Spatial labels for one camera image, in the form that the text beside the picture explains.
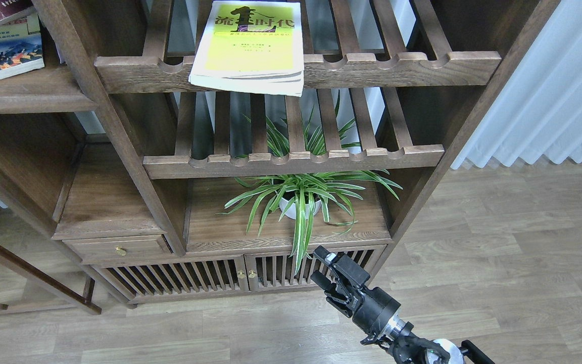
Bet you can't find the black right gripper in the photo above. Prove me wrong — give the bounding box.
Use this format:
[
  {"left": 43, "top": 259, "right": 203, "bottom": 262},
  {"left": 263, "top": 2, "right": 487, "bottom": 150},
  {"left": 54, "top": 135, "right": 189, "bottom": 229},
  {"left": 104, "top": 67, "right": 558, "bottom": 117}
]
[{"left": 310, "top": 246, "right": 402, "bottom": 339}]

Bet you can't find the yellow green cover book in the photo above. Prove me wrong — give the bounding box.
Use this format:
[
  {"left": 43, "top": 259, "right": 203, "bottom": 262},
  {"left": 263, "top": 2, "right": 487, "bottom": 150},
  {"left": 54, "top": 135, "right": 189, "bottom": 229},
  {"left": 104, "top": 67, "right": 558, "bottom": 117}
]
[{"left": 188, "top": 1, "right": 304, "bottom": 97}]

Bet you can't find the white book with colourful picture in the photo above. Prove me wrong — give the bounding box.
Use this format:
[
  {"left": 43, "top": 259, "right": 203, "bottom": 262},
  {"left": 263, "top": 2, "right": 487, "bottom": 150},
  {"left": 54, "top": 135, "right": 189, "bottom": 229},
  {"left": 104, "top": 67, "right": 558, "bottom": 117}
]
[{"left": 0, "top": 12, "right": 44, "bottom": 80}]

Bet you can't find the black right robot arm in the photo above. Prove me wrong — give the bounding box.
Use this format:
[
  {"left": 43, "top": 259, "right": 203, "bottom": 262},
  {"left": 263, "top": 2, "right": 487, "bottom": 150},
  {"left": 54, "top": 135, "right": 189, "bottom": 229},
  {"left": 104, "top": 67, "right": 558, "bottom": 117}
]
[{"left": 311, "top": 246, "right": 494, "bottom": 363}]

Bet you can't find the right slatted cabinet door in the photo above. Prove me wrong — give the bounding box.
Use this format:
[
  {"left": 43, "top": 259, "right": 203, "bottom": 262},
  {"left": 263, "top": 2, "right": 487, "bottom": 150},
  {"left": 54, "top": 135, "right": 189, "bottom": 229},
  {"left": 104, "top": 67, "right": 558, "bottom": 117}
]
[{"left": 245, "top": 245, "right": 386, "bottom": 292}]

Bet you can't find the green spider plant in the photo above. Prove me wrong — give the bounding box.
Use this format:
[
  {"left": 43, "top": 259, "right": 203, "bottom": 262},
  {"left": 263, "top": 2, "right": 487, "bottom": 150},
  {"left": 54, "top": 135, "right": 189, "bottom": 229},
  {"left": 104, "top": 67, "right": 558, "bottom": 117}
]
[{"left": 218, "top": 90, "right": 403, "bottom": 276}]

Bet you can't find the white plant pot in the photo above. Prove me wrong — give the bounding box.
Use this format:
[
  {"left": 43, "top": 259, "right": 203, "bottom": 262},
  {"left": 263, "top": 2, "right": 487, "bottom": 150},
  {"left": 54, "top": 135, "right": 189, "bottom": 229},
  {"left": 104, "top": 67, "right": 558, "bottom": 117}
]
[{"left": 278, "top": 195, "right": 322, "bottom": 219}]

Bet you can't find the dark wooden bookshelf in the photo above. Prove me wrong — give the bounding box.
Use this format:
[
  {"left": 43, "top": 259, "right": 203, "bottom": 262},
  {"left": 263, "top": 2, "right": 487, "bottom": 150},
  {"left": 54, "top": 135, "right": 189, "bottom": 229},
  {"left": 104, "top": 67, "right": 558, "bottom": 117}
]
[{"left": 0, "top": 1, "right": 559, "bottom": 308}]

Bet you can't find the wooden drawer with brass knob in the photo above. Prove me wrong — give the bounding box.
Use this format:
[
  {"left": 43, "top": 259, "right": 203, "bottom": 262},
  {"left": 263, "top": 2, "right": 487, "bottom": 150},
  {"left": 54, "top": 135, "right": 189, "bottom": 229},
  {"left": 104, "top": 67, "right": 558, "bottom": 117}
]
[{"left": 63, "top": 235, "right": 173, "bottom": 263}]

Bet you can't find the white pleated curtain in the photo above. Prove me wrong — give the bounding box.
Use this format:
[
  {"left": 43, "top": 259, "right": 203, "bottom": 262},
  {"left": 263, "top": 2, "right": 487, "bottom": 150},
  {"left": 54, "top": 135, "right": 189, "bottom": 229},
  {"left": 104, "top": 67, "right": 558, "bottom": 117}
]
[{"left": 451, "top": 1, "right": 582, "bottom": 169}]

